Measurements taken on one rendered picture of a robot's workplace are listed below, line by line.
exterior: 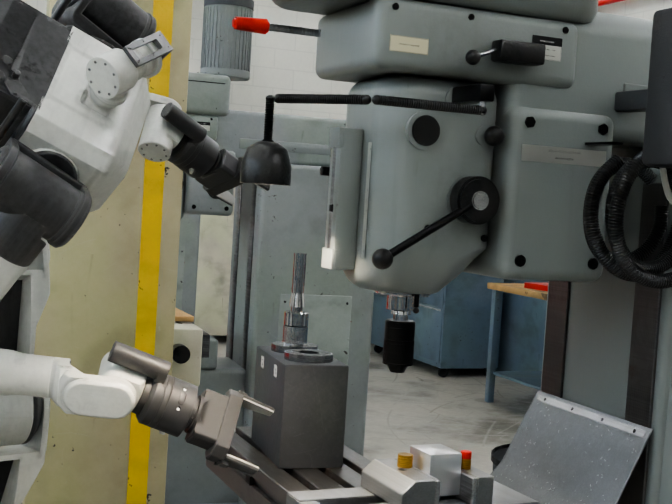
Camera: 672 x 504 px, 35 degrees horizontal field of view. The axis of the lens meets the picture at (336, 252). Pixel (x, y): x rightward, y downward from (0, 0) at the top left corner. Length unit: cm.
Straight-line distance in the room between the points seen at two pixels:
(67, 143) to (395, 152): 51
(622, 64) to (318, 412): 79
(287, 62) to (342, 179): 963
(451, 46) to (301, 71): 971
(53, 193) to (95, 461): 183
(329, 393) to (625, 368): 52
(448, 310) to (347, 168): 737
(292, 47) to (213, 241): 237
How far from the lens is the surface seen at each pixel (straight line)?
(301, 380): 192
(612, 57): 173
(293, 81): 1122
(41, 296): 206
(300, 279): 205
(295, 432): 194
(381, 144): 157
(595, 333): 188
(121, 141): 176
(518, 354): 919
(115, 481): 340
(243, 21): 167
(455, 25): 157
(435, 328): 903
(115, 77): 168
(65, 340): 328
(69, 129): 172
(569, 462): 186
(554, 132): 165
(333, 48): 166
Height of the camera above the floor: 145
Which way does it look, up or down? 3 degrees down
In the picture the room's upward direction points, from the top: 4 degrees clockwise
